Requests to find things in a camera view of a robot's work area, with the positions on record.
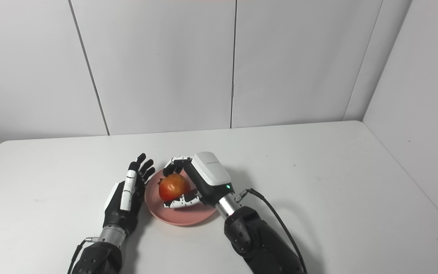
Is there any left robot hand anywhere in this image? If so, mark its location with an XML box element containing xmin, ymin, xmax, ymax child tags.
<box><xmin>103</xmin><ymin>153</ymin><xmax>156</xmax><ymax>236</ymax></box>

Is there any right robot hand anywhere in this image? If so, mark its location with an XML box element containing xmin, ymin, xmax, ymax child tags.
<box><xmin>162</xmin><ymin>151</ymin><xmax>235</xmax><ymax>209</ymax></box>

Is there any red pomegranate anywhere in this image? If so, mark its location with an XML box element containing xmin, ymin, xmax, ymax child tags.
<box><xmin>159</xmin><ymin>174</ymin><xmax>191</xmax><ymax>202</ymax></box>

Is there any pink round plate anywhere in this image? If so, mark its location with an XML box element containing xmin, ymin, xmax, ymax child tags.
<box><xmin>144</xmin><ymin>169</ymin><xmax>218</xmax><ymax>227</ymax></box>

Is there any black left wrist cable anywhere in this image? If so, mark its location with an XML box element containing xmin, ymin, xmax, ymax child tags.
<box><xmin>67</xmin><ymin>237</ymin><xmax>100</xmax><ymax>274</ymax></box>

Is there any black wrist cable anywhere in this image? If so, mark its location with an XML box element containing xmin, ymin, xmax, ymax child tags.
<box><xmin>67</xmin><ymin>237</ymin><xmax>100</xmax><ymax>274</ymax></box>
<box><xmin>235</xmin><ymin>188</ymin><xmax>308</xmax><ymax>274</ymax></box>

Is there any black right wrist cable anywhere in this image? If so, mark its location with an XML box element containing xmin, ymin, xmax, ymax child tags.
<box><xmin>235</xmin><ymin>188</ymin><xmax>308</xmax><ymax>274</ymax></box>

